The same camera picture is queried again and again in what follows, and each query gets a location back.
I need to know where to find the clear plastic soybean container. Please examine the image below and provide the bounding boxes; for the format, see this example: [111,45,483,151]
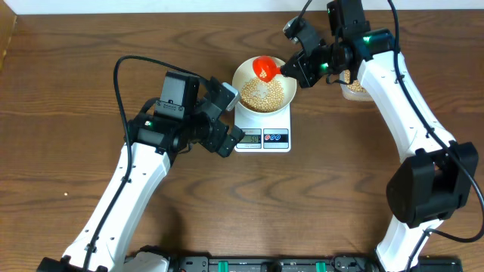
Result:
[340,71,373,102]

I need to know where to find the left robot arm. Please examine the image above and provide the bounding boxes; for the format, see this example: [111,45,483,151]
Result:
[37,71,244,272]

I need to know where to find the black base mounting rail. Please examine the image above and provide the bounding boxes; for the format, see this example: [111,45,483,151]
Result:
[124,255,464,272]

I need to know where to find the soybeans in bowl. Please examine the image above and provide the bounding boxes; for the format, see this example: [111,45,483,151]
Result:
[240,78,284,113]

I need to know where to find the white ceramic bowl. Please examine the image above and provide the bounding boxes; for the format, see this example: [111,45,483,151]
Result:
[232,57,297,116]

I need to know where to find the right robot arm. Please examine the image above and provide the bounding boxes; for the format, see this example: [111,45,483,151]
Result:
[281,1,479,271]

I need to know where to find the cardboard box edge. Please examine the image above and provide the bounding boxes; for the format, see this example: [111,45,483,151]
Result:
[0,0,17,69]

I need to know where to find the red plastic measuring scoop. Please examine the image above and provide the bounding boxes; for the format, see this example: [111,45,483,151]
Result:
[252,56,281,83]

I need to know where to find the white digital kitchen scale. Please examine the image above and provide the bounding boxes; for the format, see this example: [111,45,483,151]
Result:
[234,104,291,153]

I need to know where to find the soybeans in container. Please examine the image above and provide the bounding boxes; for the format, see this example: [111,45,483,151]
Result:
[344,70,366,93]

